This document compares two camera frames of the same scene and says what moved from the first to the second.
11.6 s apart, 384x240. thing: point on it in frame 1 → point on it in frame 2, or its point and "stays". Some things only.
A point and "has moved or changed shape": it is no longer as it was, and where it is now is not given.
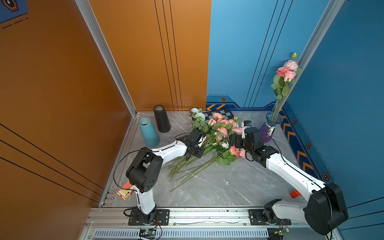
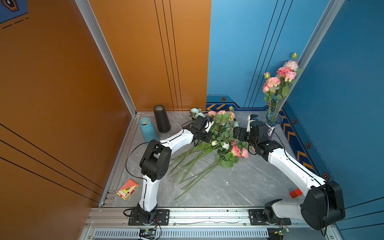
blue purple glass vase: x=266 y=129 stays
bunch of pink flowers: x=217 y=130 has moved or changed shape
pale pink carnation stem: x=292 y=64 stays
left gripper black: x=200 y=154 → x=208 y=139
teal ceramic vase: x=150 y=135 stays
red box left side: x=126 y=190 stays
